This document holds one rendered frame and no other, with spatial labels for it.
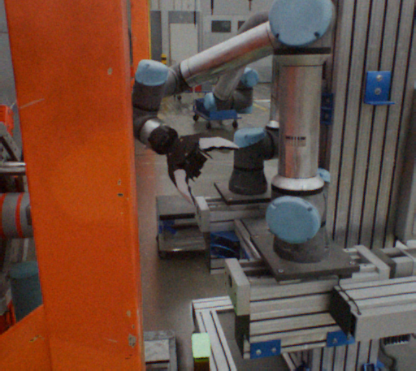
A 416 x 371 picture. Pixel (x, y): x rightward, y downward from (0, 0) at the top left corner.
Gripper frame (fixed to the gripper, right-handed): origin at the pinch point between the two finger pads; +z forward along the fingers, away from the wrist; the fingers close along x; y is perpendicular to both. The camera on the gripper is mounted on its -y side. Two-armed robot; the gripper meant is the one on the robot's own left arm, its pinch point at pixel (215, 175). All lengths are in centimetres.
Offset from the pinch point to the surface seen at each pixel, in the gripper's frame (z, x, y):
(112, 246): 3.3, 20.9, -16.0
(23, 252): -65, 58, 30
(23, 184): -78, 40, 22
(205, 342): 8.5, 32.1, 27.8
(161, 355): -31, 68, 96
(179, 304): -59, 57, 133
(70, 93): -6.1, 5.3, -34.1
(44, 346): -0.6, 44.1, -9.0
